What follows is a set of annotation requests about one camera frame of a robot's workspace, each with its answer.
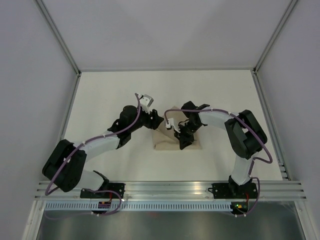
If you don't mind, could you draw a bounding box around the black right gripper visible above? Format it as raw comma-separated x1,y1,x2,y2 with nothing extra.
174,121,202,150

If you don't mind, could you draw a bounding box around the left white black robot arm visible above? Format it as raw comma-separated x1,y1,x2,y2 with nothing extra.
42,105,164,198

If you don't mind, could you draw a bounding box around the right aluminium frame post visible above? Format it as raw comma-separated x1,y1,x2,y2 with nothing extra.
252,0,300,75

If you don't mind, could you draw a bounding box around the beige cloth napkin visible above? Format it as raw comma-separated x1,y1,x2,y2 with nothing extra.
152,111,202,151

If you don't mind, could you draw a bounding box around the left aluminium side rail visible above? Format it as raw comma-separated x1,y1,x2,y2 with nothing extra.
54,73,82,147

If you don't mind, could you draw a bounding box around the right aluminium side rail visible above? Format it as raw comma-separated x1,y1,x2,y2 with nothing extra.
250,69,292,181

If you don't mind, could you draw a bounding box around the white slotted cable duct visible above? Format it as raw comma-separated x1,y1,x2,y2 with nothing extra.
44,200,232,212

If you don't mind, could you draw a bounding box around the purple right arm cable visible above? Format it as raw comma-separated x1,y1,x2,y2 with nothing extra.
163,107,273,218

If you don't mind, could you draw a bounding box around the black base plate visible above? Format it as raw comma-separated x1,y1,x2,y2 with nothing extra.
80,182,126,199
207,182,258,200

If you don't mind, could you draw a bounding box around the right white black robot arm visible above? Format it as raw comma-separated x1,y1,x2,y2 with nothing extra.
165,101,273,199

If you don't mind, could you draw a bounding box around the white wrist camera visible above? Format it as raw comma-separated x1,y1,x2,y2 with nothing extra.
165,118,181,133
138,94,154,114

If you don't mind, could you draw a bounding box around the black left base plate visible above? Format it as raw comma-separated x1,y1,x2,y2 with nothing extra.
80,182,126,199

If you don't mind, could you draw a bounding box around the left aluminium frame post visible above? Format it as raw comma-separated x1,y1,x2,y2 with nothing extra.
34,0,81,76

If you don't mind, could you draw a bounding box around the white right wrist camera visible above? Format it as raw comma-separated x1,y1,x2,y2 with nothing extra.
165,118,181,133

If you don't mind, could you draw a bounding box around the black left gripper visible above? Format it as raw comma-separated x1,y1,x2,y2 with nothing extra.
129,106,164,133

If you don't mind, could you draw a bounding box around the aluminium side rail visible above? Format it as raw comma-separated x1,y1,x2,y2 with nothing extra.
54,73,82,147
250,69,292,181

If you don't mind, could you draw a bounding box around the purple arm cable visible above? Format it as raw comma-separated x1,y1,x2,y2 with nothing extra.
163,107,273,218
44,92,142,220

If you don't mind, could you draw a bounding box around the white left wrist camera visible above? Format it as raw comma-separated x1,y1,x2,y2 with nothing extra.
138,94,154,114

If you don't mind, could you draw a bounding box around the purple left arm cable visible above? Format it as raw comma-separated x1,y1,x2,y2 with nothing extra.
44,92,142,220

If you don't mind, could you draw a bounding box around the aluminium front mounting rail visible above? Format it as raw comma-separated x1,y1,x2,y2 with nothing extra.
32,180,307,202

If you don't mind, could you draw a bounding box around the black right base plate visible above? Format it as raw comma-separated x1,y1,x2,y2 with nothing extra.
207,182,258,200

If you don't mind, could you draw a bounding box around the aluminium frame post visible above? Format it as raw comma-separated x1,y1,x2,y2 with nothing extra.
252,0,300,75
34,0,81,76

